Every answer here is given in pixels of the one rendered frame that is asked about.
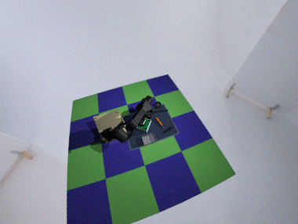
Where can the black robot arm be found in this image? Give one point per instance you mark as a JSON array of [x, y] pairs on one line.
[[144, 110]]

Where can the dark blue-grey mat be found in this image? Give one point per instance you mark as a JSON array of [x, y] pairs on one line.
[[136, 141]]

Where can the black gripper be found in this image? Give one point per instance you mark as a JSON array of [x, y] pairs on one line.
[[141, 122]]

